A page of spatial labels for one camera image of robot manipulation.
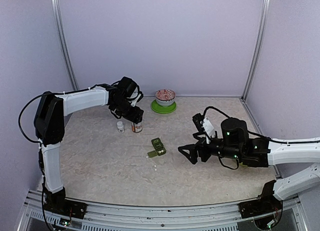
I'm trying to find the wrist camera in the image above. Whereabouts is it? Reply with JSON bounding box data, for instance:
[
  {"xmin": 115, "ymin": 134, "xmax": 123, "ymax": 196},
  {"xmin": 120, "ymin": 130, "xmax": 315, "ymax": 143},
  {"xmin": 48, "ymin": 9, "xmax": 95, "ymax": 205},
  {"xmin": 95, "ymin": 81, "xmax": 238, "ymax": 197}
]
[
  {"xmin": 192, "ymin": 113, "xmax": 217, "ymax": 144},
  {"xmin": 130, "ymin": 89, "xmax": 144, "ymax": 107}
]

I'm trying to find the right aluminium frame post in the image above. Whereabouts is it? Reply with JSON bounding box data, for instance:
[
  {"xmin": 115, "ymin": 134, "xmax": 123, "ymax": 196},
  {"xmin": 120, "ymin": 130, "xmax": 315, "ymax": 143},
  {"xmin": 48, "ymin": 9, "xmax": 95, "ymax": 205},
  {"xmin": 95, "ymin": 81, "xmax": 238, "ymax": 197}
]
[{"xmin": 241, "ymin": 0, "xmax": 271, "ymax": 103}]

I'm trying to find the amber bottle grey cap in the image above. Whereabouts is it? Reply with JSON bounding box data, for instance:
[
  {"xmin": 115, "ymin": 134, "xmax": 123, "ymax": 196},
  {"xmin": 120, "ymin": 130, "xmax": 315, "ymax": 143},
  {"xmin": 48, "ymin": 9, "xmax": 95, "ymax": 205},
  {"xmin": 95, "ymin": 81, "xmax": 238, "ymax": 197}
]
[{"xmin": 131, "ymin": 122, "xmax": 143, "ymax": 133}]

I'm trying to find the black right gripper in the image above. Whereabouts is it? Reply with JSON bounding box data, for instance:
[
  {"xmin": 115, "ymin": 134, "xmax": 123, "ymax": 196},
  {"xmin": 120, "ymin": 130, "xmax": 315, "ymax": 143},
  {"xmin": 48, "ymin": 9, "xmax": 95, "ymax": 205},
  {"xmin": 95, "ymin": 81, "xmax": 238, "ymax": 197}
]
[{"xmin": 178, "ymin": 131, "xmax": 243, "ymax": 165}]

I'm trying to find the green plate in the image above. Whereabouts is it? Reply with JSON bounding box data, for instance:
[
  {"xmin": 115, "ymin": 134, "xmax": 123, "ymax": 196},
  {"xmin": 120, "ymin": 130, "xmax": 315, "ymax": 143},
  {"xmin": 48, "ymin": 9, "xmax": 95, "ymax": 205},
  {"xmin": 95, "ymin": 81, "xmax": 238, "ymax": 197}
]
[{"xmin": 151, "ymin": 100, "xmax": 177, "ymax": 114}]

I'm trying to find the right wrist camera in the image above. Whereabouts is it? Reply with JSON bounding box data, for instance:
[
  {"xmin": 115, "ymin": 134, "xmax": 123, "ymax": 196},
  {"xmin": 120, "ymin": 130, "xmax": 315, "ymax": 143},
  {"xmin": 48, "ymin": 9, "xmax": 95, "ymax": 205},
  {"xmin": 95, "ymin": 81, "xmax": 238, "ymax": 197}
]
[{"xmin": 192, "ymin": 113, "xmax": 217, "ymax": 144}]

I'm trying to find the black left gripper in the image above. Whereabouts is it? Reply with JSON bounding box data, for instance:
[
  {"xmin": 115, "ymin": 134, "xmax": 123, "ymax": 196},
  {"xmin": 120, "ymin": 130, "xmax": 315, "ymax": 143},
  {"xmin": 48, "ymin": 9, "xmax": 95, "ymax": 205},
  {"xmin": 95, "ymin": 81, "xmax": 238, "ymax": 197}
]
[{"xmin": 112, "ymin": 98, "xmax": 144, "ymax": 124}]

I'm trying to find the aluminium frame post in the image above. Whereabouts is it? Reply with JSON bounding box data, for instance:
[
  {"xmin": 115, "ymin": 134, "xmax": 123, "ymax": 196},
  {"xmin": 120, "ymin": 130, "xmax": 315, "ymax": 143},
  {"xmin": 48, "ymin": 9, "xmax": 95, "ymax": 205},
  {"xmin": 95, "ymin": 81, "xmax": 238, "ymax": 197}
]
[
  {"xmin": 51, "ymin": 0, "xmax": 80, "ymax": 91},
  {"xmin": 241, "ymin": 0, "xmax": 271, "ymax": 103}
]

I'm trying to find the green pill organizer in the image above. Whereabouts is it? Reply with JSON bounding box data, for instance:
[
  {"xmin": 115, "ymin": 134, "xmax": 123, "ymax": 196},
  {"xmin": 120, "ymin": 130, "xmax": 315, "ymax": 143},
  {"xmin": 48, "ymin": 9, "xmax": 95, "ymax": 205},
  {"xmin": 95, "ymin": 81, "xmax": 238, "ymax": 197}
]
[{"xmin": 147, "ymin": 137, "xmax": 167, "ymax": 158}]

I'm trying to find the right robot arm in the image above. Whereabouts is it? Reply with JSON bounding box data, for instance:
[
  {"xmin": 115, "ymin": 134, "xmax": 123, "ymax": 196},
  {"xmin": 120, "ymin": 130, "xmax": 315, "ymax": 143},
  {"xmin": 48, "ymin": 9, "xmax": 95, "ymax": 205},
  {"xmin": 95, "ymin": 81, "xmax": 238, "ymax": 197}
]
[{"xmin": 178, "ymin": 106, "xmax": 320, "ymax": 213}]

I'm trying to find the left aluminium frame post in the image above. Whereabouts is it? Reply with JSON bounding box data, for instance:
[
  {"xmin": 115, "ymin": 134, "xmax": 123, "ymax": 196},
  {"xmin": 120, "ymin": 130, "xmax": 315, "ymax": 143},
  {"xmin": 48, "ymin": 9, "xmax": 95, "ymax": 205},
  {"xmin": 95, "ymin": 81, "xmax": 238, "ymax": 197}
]
[{"xmin": 51, "ymin": 0, "xmax": 80, "ymax": 91}]

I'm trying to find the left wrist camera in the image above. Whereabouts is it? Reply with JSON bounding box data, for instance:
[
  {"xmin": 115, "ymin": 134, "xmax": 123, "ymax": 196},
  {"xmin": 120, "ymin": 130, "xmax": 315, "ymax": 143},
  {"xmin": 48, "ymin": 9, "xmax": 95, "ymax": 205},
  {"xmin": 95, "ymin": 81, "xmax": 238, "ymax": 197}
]
[{"xmin": 130, "ymin": 89, "xmax": 144, "ymax": 107}]

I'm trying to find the front aluminium rail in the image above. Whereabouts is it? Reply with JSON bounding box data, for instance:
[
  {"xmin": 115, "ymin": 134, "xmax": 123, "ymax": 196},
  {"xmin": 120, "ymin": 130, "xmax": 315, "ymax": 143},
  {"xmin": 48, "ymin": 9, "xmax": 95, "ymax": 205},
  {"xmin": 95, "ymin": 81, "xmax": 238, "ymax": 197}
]
[{"xmin": 15, "ymin": 190, "xmax": 311, "ymax": 231}]

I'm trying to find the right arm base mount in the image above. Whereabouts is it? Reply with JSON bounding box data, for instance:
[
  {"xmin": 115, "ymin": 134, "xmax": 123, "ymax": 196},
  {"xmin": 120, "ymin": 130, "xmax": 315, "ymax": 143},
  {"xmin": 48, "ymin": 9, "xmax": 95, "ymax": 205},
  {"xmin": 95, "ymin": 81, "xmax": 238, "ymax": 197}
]
[{"xmin": 238, "ymin": 194, "xmax": 283, "ymax": 219}]

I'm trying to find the red patterned white bowl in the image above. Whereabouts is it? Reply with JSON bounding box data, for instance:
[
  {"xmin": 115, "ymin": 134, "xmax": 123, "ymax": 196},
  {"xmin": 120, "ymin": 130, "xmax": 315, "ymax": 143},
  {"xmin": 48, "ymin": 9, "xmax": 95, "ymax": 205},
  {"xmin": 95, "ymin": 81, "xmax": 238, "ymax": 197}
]
[{"xmin": 155, "ymin": 89, "xmax": 176, "ymax": 107}]

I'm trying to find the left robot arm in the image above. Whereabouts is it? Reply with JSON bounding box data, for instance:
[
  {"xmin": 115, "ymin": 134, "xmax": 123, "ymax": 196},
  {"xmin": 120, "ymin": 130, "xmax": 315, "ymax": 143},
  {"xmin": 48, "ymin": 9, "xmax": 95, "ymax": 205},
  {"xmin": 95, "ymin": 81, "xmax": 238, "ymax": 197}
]
[{"xmin": 26, "ymin": 76, "xmax": 144, "ymax": 214}]

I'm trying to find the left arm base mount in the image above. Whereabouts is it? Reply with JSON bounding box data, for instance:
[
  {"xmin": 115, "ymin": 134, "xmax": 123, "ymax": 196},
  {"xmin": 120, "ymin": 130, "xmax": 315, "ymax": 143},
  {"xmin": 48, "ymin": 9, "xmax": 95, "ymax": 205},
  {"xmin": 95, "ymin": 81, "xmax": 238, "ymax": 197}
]
[{"xmin": 44, "ymin": 198, "xmax": 87, "ymax": 219}]

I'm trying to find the small white pill bottle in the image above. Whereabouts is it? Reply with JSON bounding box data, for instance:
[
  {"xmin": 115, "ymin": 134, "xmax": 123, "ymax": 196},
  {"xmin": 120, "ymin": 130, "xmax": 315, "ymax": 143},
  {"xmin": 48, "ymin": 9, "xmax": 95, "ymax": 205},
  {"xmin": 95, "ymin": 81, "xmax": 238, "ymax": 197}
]
[{"xmin": 116, "ymin": 121, "xmax": 125, "ymax": 134}]

